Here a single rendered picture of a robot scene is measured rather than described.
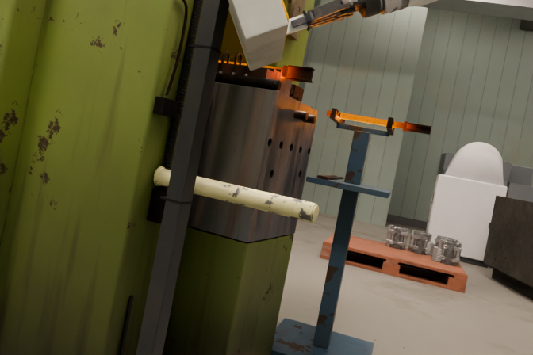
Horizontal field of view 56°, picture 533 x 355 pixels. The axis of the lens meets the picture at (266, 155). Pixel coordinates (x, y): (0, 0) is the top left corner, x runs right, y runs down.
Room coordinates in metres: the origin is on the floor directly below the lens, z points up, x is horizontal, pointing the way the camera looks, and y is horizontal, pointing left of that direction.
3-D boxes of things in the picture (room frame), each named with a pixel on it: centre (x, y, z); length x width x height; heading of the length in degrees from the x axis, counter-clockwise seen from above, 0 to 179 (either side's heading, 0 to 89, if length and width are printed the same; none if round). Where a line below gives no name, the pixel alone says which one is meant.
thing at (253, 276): (1.71, 0.18, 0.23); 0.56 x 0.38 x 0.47; 66
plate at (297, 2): (1.91, -0.01, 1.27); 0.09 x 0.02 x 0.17; 156
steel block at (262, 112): (1.71, 0.18, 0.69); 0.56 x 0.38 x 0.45; 66
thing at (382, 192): (1.99, -0.36, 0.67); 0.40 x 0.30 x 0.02; 165
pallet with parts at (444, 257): (4.09, -1.17, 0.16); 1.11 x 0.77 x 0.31; 78
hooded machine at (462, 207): (5.37, -2.19, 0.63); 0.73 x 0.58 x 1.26; 77
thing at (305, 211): (1.22, 0.06, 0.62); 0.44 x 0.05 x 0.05; 66
